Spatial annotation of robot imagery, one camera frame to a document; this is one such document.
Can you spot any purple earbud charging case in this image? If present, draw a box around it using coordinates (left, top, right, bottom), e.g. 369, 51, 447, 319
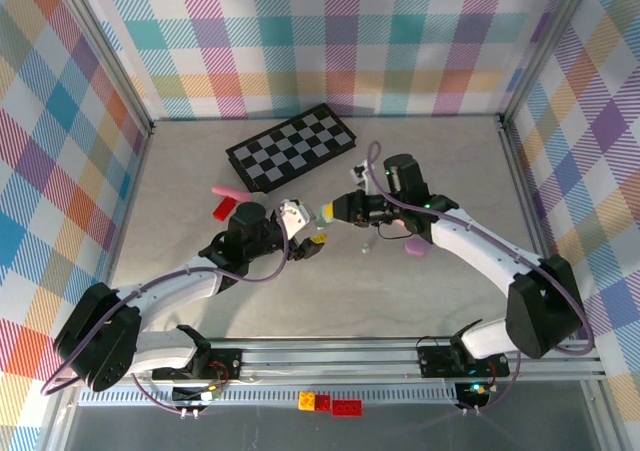
403, 239, 432, 261

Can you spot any red flat eight-stud plate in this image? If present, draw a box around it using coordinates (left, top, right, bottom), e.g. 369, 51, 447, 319
212, 196, 238, 221

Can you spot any pink toy microphone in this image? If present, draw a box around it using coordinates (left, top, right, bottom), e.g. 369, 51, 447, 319
211, 185, 272, 208

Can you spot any black folding chessboard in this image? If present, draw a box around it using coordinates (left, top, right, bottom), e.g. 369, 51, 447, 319
224, 102, 359, 195

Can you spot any small circuit board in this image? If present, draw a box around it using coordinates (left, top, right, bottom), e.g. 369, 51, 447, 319
455, 380, 495, 408
171, 384, 225, 408

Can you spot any red three-stud toy brick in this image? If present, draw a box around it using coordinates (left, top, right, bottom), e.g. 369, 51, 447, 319
331, 399, 364, 418

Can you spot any thin black camera cable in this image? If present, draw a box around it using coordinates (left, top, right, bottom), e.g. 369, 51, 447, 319
375, 222, 406, 241

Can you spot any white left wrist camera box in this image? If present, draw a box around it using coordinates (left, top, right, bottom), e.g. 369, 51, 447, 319
276, 198, 312, 236

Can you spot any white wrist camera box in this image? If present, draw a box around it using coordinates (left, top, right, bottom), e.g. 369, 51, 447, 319
350, 162, 375, 195
276, 198, 312, 236

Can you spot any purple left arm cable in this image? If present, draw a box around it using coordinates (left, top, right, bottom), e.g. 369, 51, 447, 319
43, 205, 291, 415

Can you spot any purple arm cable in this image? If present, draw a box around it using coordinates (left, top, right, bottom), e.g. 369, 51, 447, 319
43, 205, 291, 415
367, 141, 596, 415

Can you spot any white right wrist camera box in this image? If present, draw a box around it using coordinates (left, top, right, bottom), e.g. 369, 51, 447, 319
350, 162, 375, 195

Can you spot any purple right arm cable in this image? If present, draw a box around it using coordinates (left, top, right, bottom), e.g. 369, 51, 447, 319
367, 141, 596, 415

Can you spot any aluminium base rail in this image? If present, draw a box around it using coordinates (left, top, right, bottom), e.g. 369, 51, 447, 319
54, 337, 607, 387

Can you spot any aluminium side rail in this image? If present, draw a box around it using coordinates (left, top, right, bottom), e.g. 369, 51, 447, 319
89, 120, 157, 345
497, 114, 576, 342

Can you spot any grey slotted cable duct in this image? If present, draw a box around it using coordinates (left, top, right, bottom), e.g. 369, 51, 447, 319
77, 387, 464, 408

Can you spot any aluminium corner post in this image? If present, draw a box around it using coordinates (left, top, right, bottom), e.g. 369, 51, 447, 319
47, 0, 155, 137
498, 0, 599, 125

